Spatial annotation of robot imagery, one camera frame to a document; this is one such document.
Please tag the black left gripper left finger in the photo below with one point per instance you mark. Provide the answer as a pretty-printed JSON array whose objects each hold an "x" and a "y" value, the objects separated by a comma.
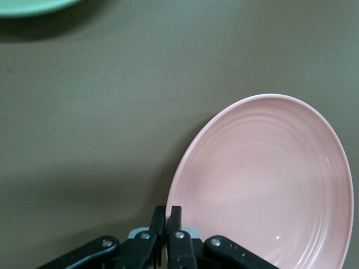
[{"x": 158, "y": 221}]

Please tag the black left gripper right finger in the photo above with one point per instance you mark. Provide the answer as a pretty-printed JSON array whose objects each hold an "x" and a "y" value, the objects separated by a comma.
[{"x": 176, "y": 224}]

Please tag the pink plate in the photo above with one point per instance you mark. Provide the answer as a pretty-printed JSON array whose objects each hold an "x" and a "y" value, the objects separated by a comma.
[{"x": 261, "y": 190}]

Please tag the brown table cover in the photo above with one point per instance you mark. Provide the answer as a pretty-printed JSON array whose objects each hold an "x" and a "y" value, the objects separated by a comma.
[{"x": 84, "y": 112}]

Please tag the green plate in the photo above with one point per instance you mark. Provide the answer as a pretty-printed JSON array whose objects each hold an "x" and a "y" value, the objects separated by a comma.
[{"x": 28, "y": 7}]

